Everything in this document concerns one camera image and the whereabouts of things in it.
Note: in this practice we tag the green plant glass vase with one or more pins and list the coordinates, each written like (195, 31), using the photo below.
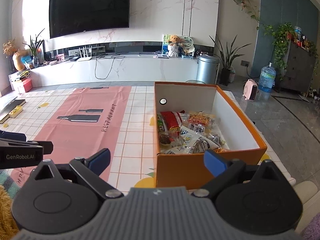
(34, 46)

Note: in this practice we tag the white blue snack bag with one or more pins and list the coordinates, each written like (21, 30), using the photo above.
(188, 136)

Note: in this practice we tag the blue water jug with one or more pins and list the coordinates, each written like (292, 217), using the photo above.
(267, 78)

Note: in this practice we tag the clear red dried fruit packet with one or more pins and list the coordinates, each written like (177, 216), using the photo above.
(166, 140)

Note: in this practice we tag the yellow small box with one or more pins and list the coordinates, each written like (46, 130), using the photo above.
(15, 112)

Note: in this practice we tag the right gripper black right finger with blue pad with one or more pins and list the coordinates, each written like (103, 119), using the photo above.
(226, 173)

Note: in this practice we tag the pink small heater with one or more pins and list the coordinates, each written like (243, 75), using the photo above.
(250, 90)

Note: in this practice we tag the silver trash can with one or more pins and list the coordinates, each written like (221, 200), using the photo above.
(207, 69)

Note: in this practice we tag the orange cardboard box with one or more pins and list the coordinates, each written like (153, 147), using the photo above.
(231, 129)

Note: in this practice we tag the black wall television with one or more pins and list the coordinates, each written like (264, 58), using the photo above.
(68, 17)

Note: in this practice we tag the black book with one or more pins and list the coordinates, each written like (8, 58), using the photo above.
(4, 114)

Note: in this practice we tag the hanging green vine plant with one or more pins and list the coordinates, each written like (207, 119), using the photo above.
(273, 23)

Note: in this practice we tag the red white snack bag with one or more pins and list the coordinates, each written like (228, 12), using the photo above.
(172, 121)

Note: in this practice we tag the white wifi router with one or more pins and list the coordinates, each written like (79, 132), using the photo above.
(85, 53)

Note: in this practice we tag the potted long leaf plant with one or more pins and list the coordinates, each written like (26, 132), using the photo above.
(226, 54)

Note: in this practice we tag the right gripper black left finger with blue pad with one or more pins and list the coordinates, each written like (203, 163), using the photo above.
(87, 174)

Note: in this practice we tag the orange vase dried flowers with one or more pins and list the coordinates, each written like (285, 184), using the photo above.
(10, 49)

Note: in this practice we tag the white TV cabinet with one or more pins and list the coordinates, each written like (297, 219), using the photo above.
(123, 68)

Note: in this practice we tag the teddy bear in white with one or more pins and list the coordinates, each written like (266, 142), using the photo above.
(173, 45)

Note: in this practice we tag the clear green snack bag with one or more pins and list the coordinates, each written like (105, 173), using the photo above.
(202, 144)

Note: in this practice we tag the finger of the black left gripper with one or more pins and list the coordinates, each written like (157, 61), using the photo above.
(46, 145)

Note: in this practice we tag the green sausage snack stick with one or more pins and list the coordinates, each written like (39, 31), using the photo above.
(160, 123)

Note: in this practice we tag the red Mimi fries snack bag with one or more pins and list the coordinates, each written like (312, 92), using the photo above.
(200, 118)

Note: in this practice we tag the red storage box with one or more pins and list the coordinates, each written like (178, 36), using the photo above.
(24, 86)

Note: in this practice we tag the pink checked tablecloth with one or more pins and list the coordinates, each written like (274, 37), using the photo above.
(80, 122)

